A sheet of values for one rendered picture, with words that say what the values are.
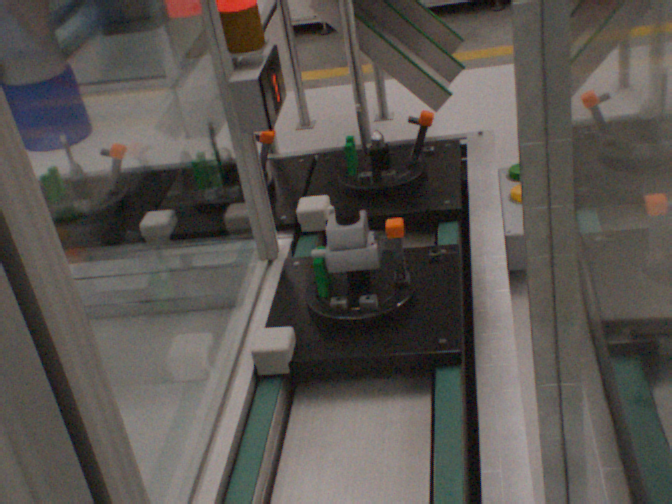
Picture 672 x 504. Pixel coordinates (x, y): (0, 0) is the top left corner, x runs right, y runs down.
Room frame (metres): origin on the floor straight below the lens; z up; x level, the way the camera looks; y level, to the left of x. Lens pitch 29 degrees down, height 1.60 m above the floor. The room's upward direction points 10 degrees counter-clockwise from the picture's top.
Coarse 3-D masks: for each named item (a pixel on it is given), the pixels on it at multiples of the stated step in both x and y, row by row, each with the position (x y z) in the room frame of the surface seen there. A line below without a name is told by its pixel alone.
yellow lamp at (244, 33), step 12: (228, 12) 1.13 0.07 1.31; (240, 12) 1.12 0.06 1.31; (252, 12) 1.13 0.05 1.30; (228, 24) 1.13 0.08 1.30; (240, 24) 1.12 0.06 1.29; (252, 24) 1.13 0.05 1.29; (228, 36) 1.13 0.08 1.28; (240, 36) 1.12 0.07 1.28; (252, 36) 1.13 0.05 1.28; (228, 48) 1.13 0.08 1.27; (240, 48) 1.12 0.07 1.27; (252, 48) 1.12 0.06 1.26
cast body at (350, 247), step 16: (352, 208) 0.98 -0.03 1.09; (336, 224) 0.97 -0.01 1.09; (352, 224) 0.96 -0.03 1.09; (336, 240) 0.96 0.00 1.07; (352, 240) 0.95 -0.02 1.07; (368, 240) 0.97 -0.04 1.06; (320, 256) 0.98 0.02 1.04; (336, 256) 0.96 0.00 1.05; (352, 256) 0.95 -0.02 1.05; (368, 256) 0.95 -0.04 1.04
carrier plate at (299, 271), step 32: (384, 256) 1.07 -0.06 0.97; (416, 256) 1.06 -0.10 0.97; (448, 256) 1.04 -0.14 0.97; (288, 288) 1.04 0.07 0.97; (448, 288) 0.97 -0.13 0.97; (288, 320) 0.96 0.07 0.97; (416, 320) 0.91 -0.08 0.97; (448, 320) 0.90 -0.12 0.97; (320, 352) 0.88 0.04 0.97; (352, 352) 0.87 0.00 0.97; (384, 352) 0.86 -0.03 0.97; (416, 352) 0.85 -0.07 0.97; (448, 352) 0.84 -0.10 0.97
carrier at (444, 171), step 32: (320, 160) 1.42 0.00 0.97; (352, 160) 1.30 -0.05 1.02; (384, 160) 1.30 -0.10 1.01; (416, 160) 1.29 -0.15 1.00; (448, 160) 1.33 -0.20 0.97; (320, 192) 1.30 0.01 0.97; (352, 192) 1.26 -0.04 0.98; (384, 192) 1.24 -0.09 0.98; (416, 192) 1.24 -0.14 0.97; (448, 192) 1.22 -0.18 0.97; (320, 224) 1.21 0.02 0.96; (384, 224) 1.19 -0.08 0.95
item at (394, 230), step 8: (392, 224) 0.96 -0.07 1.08; (400, 224) 0.96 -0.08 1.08; (376, 232) 0.97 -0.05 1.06; (384, 232) 0.97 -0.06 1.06; (392, 232) 0.96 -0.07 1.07; (400, 232) 0.96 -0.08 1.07; (392, 240) 0.96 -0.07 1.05; (400, 240) 0.96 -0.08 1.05; (392, 248) 0.96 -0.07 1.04; (400, 248) 0.96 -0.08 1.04; (400, 256) 0.96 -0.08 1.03; (400, 264) 0.96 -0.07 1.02; (400, 272) 0.96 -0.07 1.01
